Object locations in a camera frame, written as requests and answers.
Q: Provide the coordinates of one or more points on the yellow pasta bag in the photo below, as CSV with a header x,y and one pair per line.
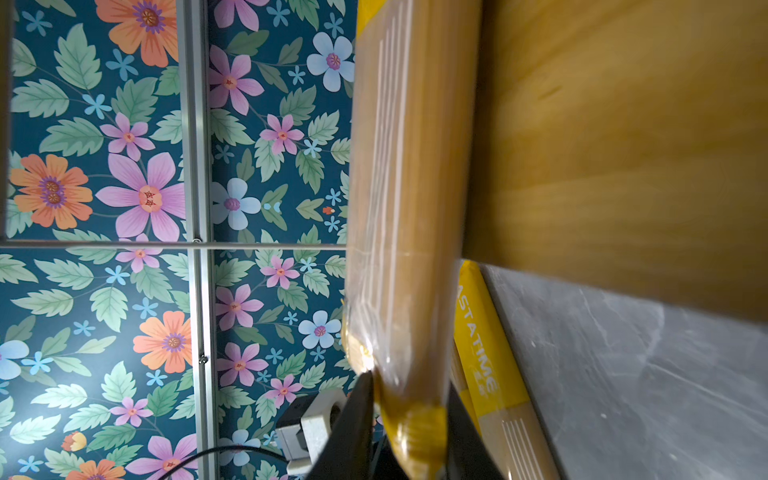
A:
x,y
414,88
493,388

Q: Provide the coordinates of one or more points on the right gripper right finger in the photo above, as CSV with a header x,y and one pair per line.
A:
x,y
467,457

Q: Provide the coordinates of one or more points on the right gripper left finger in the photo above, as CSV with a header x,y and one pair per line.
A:
x,y
348,452

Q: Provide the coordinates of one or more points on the yellow wooden two-tier shelf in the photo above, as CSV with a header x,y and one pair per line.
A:
x,y
623,145

